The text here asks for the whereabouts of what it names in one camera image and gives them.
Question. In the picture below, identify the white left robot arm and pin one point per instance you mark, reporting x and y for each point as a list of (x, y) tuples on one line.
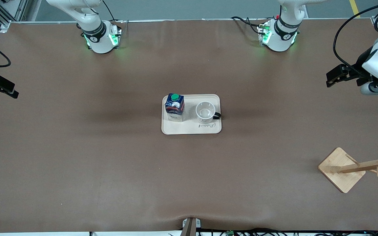
[(282, 36)]

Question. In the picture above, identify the cream plastic tray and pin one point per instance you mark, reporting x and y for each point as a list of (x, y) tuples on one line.
[(189, 127)]

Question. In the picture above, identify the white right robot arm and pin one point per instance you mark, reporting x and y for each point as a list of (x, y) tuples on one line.
[(98, 39)]

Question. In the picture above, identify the brown table cover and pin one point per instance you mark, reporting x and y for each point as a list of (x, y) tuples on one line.
[(110, 164)]

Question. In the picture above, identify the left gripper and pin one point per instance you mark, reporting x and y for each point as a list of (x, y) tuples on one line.
[(360, 64)]

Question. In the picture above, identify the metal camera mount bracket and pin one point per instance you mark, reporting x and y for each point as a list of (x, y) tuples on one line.
[(191, 226)]

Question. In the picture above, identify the wooden cup rack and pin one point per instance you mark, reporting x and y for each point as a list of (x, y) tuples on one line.
[(340, 168)]

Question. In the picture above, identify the blue milk carton green cap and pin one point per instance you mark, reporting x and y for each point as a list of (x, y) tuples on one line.
[(175, 108)]

